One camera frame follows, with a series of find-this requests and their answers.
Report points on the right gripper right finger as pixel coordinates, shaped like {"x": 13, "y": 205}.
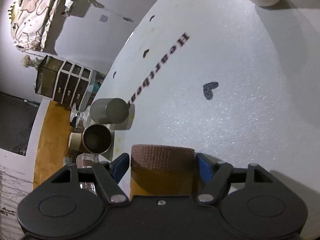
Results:
{"x": 215, "y": 178}

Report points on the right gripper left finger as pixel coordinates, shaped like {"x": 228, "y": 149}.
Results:
{"x": 108, "y": 176}

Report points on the tall brown bamboo cup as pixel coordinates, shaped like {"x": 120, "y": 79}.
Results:
{"x": 158, "y": 170}

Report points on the beige cup black inside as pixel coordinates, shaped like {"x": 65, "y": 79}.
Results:
{"x": 97, "y": 139}

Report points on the beige cup brown sleeve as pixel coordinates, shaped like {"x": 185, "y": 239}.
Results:
{"x": 75, "y": 141}

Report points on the silver metal cup lying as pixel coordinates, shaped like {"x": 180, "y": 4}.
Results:
{"x": 109, "y": 111}

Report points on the clear glass pink pattern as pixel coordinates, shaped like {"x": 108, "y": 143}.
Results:
{"x": 86, "y": 160}

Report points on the upside-down wine glass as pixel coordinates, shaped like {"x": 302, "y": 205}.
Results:
{"x": 78, "y": 118}

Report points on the white black drawer unit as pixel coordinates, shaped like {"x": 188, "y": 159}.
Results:
{"x": 72, "y": 84}

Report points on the glass fish tank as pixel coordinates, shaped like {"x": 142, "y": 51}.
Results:
{"x": 47, "y": 72}

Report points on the dried flower vase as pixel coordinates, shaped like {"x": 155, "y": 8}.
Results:
{"x": 27, "y": 62}

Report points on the cartoon patterned blanket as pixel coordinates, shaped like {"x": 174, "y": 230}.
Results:
{"x": 30, "y": 23}

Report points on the grey wall switch plate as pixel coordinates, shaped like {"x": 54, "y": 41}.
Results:
{"x": 103, "y": 18}

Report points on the wall shelf small holder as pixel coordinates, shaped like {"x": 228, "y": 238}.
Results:
{"x": 68, "y": 7}

